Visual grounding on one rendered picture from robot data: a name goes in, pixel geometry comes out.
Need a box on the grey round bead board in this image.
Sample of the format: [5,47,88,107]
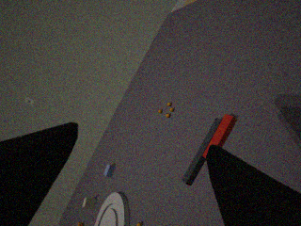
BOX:
[94,193,129,226]

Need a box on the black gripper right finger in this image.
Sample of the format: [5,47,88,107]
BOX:
[206,144,301,226]

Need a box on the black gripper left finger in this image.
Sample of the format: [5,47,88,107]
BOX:
[0,122,78,226]

